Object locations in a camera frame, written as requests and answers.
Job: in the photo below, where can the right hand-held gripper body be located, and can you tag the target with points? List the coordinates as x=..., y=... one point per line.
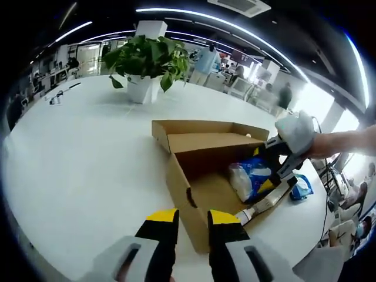
x=296, y=133

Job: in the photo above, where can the brown cardboard shoe box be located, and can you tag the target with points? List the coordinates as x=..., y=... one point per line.
x=211, y=185

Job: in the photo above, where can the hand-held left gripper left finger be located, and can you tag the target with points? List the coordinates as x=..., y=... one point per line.
x=147, y=252

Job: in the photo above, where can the blue white soft packet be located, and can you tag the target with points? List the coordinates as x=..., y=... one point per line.
x=302, y=188
x=246, y=176

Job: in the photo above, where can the white mesh office chair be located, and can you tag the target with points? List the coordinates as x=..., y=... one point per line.
x=242, y=88

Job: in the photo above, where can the ceiling light strip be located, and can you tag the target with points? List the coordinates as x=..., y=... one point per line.
x=223, y=22
x=75, y=30
x=359, y=64

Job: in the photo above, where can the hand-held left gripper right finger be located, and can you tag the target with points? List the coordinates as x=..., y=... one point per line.
x=232, y=252

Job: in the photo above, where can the thin black and white tool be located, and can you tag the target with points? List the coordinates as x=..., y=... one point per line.
x=57, y=97

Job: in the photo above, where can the ceiling air vent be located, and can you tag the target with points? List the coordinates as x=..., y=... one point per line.
x=241, y=7

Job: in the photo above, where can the white square pillar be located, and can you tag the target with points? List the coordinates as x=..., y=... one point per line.
x=152, y=29

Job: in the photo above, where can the white plant pot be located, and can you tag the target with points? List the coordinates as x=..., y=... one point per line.
x=142, y=89

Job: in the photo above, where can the white spray bottle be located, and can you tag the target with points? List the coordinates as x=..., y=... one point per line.
x=245, y=216

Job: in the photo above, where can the green leafy plant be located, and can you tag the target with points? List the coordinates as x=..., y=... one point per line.
x=144, y=58

